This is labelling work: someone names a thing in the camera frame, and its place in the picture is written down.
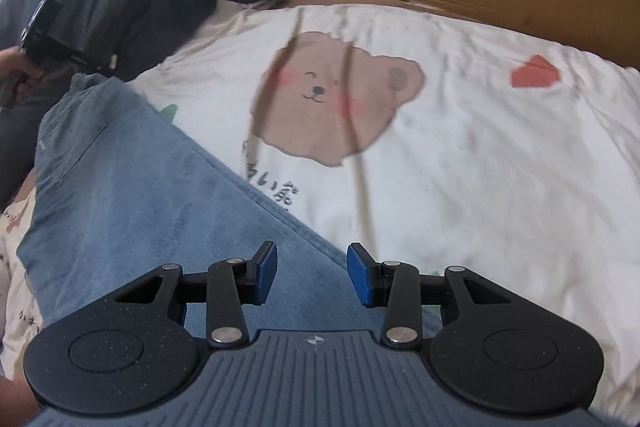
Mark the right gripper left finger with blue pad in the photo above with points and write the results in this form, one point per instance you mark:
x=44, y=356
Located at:
x=231, y=284

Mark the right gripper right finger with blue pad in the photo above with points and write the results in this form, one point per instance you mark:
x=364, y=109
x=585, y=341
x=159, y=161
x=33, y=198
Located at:
x=394, y=286

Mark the light blue denim shorts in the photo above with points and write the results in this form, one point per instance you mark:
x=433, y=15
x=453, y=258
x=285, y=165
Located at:
x=121, y=190

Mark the person left hand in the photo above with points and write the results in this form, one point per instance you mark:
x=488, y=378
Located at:
x=18, y=72

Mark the dark grey pillow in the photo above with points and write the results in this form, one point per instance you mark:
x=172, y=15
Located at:
x=92, y=27

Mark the black garment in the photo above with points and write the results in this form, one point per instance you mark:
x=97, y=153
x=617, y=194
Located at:
x=163, y=27

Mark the cream bear print bedsheet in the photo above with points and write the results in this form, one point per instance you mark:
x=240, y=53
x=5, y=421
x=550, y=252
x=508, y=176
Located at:
x=521, y=155

